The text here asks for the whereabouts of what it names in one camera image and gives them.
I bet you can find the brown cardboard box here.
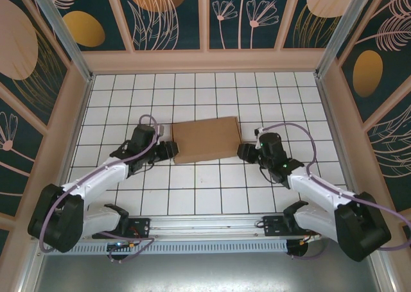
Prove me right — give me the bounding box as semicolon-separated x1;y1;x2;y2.
170;115;243;166

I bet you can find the yellow power connector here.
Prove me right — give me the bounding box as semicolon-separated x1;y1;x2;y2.
299;234;322;246

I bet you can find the small green circuit board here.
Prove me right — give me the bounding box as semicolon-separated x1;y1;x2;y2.
107;241;137;252

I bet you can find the grey sheet metal panel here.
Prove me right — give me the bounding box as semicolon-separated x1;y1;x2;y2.
19;253;396;292

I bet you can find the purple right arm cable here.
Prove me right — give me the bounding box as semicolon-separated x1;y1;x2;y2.
256;122;411;261

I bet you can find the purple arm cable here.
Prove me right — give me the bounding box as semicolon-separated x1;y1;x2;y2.
38;114;161;264
256;122;411;261

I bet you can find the aluminium side rail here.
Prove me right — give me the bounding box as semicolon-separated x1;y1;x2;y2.
314;76;365;212
51;75;94;216

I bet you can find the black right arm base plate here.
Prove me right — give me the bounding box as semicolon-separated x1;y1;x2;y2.
262;214;301;239

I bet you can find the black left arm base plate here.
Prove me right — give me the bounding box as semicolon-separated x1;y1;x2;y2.
127;217;152;240

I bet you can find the aluminium mounting rail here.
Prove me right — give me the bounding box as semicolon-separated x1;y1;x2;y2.
30;211;383;241

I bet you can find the slotted grey cable duct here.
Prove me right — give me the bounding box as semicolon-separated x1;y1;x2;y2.
69;240;290;256

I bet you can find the aluminium corner post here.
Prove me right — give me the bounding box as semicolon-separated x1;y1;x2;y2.
314;0;385;78
27;0;94;83

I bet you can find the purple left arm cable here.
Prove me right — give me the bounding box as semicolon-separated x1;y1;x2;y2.
38;114;161;264

